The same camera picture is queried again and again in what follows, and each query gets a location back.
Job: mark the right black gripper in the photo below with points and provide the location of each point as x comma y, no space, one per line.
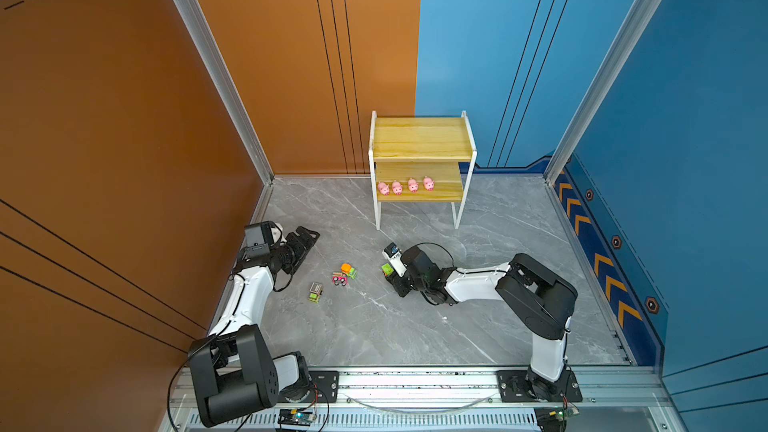
395,281

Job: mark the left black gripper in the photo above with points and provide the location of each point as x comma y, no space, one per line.
301,237

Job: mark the green orange dump truck toy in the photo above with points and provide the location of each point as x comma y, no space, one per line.
387,269

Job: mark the white frame wooden shelf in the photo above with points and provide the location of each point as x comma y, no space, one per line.
442,148

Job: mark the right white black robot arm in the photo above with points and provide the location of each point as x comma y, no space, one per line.
540,298

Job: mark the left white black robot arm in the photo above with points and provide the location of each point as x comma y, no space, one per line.
233,372

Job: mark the green beige toy truck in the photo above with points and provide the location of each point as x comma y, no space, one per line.
315,292

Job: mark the pink toy truck left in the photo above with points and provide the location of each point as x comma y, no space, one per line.
339,279

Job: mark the orange green mixer truck toy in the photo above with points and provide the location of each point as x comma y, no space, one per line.
348,270

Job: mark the left green circuit board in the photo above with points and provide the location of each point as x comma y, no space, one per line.
295,420

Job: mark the green circuit board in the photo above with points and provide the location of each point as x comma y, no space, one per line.
295,420
554,419

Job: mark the right green circuit board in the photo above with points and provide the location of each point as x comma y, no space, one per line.
554,419

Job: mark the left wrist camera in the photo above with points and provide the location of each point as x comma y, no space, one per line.
273,233

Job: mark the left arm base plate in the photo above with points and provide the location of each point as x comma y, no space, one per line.
321,385

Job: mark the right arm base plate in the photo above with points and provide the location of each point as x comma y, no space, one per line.
518,386

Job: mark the aluminium front rail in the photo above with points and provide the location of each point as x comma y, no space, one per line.
435,387

